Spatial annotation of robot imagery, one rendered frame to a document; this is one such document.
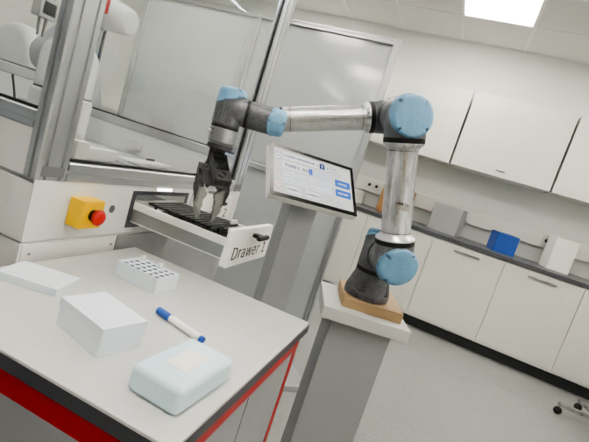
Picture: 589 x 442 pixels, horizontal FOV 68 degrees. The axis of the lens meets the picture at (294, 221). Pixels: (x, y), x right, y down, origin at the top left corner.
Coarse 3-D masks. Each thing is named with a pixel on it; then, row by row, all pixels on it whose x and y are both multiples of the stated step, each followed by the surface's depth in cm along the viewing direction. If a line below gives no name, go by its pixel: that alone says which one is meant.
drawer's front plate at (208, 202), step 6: (192, 198) 155; (204, 198) 160; (210, 198) 164; (228, 198) 178; (192, 204) 155; (204, 204) 161; (210, 204) 166; (228, 204) 179; (210, 210) 167; (222, 210) 176; (228, 210) 181
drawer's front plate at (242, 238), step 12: (240, 228) 120; (252, 228) 126; (264, 228) 135; (228, 240) 116; (240, 240) 121; (252, 240) 129; (228, 252) 116; (240, 252) 124; (252, 252) 133; (264, 252) 142; (228, 264) 119
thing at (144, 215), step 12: (144, 204) 134; (132, 216) 127; (144, 216) 126; (156, 216) 125; (168, 216) 124; (156, 228) 125; (168, 228) 123; (180, 228) 122; (192, 228) 121; (180, 240) 122; (192, 240) 121; (204, 240) 120; (216, 240) 119; (204, 252) 120; (216, 252) 119
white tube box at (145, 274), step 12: (120, 264) 104; (132, 264) 105; (144, 264) 109; (156, 264) 110; (120, 276) 104; (132, 276) 103; (144, 276) 102; (156, 276) 103; (168, 276) 104; (144, 288) 102; (156, 288) 101; (168, 288) 106
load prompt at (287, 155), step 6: (282, 150) 223; (282, 156) 221; (288, 156) 223; (294, 156) 226; (300, 156) 228; (300, 162) 226; (306, 162) 228; (312, 162) 230; (318, 162) 232; (318, 168) 231; (324, 168) 233; (330, 168) 235
